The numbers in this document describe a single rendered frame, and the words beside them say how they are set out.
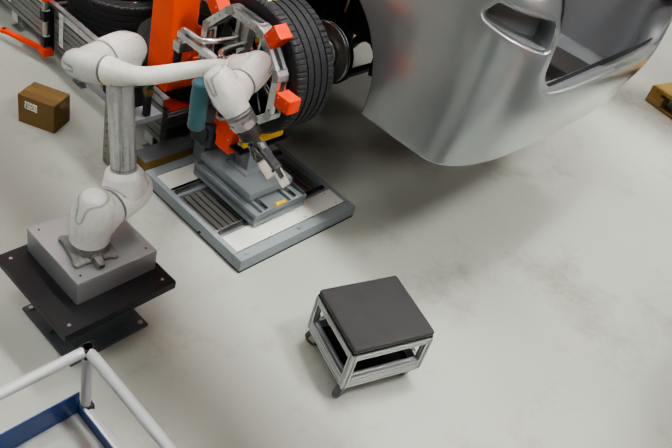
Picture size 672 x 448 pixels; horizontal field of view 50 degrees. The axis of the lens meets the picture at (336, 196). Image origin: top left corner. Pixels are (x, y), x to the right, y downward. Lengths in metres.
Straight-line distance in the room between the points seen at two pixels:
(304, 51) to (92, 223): 1.17
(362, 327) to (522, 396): 0.92
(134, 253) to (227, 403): 0.71
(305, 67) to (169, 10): 0.74
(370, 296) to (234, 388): 0.69
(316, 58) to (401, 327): 1.23
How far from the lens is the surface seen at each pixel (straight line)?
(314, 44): 3.29
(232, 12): 3.34
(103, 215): 2.82
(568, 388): 3.73
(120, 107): 2.78
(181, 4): 3.58
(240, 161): 3.82
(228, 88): 2.24
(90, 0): 4.65
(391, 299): 3.17
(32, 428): 2.02
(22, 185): 3.96
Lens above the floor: 2.51
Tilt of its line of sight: 37 degrees down
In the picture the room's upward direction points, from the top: 17 degrees clockwise
